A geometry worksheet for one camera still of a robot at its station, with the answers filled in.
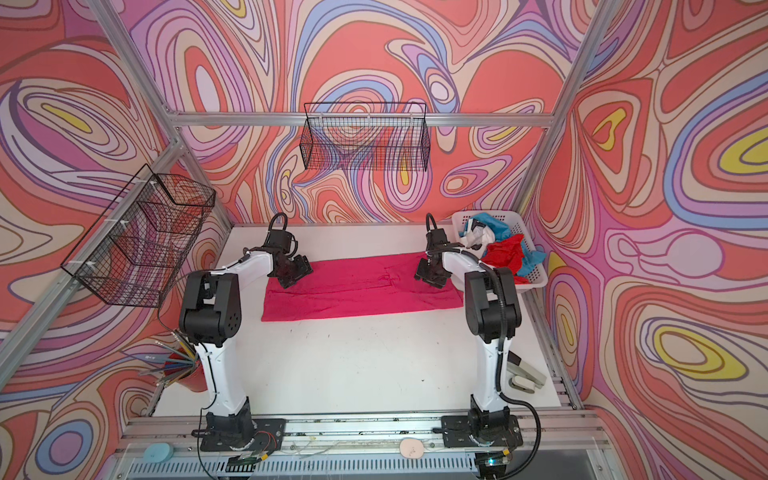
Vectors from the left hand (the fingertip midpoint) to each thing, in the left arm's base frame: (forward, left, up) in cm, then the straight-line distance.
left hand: (311, 270), depth 103 cm
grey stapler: (-37, -65, 0) cm, 74 cm away
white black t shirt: (+10, -60, +7) cm, 62 cm away
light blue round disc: (-53, +28, 0) cm, 60 cm away
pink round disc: (-53, -32, 0) cm, 62 cm away
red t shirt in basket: (+1, -67, +7) cm, 67 cm away
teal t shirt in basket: (+14, -69, +4) cm, 71 cm away
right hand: (-4, -40, -2) cm, 41 cm away
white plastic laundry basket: (+15, -75, +6) cm, 77 cm away
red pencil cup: (-36, +25, +6) cm, 45 cm away
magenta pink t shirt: (-2, -16, -6) cm, 17 cm away
